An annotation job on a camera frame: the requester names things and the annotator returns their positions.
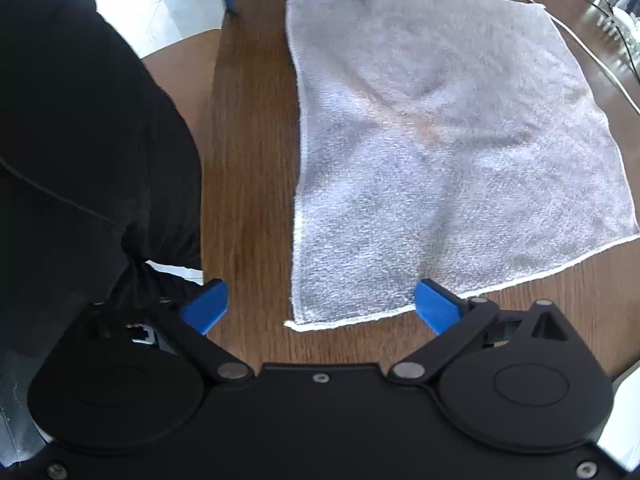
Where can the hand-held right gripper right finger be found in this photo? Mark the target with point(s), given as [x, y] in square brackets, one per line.
[437, 310]

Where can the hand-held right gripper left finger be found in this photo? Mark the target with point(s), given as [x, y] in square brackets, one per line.
[207, 307]

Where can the translucent hair claw clip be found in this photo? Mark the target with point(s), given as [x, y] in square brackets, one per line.
[614, 27]

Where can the grey towel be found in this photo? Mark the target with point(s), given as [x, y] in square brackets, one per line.
[440, 160]

